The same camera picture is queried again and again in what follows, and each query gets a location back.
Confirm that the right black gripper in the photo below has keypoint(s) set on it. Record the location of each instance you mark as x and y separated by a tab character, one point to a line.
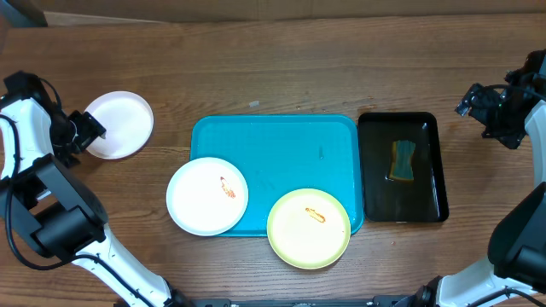
476	107

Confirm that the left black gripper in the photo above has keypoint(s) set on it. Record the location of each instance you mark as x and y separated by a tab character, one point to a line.
95	130

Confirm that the white plate with stain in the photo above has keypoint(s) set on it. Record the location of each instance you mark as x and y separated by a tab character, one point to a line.
128	120

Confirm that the yellow green sponge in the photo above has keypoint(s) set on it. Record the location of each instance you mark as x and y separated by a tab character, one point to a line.
401	161

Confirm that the yellow-green plate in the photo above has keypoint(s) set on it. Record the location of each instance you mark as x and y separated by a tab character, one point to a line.
308	229

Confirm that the white plate near arm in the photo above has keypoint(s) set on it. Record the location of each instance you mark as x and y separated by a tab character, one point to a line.
207	196

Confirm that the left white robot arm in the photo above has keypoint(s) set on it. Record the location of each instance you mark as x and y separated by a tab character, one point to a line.
51	218

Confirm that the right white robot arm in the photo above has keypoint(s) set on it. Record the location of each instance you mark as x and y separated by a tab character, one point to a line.
515	262

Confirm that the black water tray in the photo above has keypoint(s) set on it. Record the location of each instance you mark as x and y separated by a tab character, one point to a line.
422	201

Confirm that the blue plastic tray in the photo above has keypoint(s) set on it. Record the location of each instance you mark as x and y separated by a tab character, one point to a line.
277	154

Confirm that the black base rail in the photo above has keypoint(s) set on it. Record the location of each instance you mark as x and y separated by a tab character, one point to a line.
377	301

